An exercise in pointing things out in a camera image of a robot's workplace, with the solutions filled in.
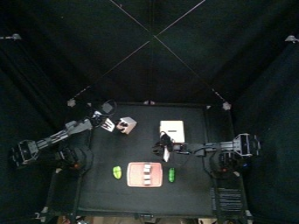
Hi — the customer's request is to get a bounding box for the pink rectangular plate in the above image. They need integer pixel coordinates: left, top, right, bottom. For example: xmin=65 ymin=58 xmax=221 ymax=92
xmin=126 ymin=162 xmax=165 ymax=188

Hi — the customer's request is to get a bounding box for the small white cube box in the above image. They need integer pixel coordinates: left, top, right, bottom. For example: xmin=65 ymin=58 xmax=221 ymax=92
xmin=117 ymin=116 xmax=138 ymax=135

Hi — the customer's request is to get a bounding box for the cream box with red side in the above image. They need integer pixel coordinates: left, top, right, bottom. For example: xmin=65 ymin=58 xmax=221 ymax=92
xmin=159 ymin=120 xmax=187 ymax=144

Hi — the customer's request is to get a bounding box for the dark green toy vegetable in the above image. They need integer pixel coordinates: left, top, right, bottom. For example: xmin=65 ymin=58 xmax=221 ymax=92
xmin=167 ymin=167 xmax=177 ymax=184

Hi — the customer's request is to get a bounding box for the light green toy vegetable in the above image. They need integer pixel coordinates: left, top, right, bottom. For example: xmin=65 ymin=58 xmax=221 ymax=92
xmin=113 ymin=165 xmax=123 ymax=180

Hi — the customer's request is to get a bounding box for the black looped cable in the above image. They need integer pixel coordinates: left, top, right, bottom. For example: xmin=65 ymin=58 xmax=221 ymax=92
xmin=102 ymin=99 xmax=118 ymax=116

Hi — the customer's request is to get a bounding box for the thin diagonal brace cord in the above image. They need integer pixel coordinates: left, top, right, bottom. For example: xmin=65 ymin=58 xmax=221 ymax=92
xmin=71 ymin=0 xmax=207 ymax=100
xmin=109 ymin=0 xmax=227 ymax=103

